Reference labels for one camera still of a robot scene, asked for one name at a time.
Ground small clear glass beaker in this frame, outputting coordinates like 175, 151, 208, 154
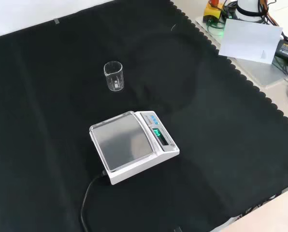
103, 61, 124, 92

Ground white electronic balance steel pan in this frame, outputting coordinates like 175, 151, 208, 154
89, 110, 180, 186

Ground black bench cloth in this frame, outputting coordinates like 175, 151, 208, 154
0, 0, 288, 232

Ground yellow stop button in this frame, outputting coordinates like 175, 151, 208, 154
205, 0, 224, 18

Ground pale white board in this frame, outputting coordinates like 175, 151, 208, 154
218, 18, 284, 65

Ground black balance power cable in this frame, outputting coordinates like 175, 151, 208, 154
80, 170, 108, 232

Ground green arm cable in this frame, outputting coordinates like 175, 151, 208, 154
205, 17, 226, 34

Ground grey metal base plate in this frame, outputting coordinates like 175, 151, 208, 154
194, 15, 288, 88

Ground black adapter cable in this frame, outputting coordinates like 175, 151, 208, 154
274, 57, 288, 81

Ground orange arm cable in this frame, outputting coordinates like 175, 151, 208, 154
261, 0, 280, 27

